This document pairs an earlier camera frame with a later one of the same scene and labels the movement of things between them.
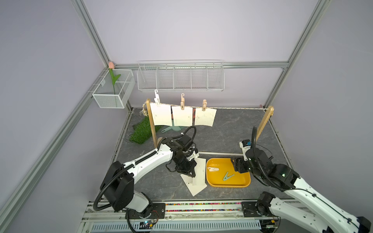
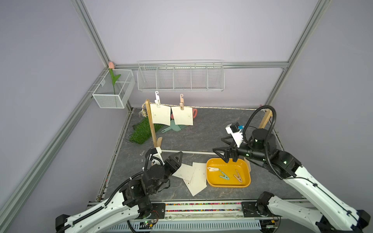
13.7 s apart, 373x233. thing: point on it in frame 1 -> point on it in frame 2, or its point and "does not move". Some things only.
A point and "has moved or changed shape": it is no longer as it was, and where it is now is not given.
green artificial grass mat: x=142 y=132 does not move
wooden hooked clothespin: x=182 y=101 does not move
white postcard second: x=182 y=117 does not move
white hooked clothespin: x=157 y=99 does not move
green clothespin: x=226 y=177 has moved or changed shape
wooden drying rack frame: x=270 y=109 does not move
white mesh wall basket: x=114 y=89 does not move
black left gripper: x=187 y=170 -> x=174 y=160
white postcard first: x=161 y=115 does not move
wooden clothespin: x=204 y=103 -> x=239 y=178
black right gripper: x=238 y=162 -> x=227 y=150
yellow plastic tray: x=220 y=173 does not move
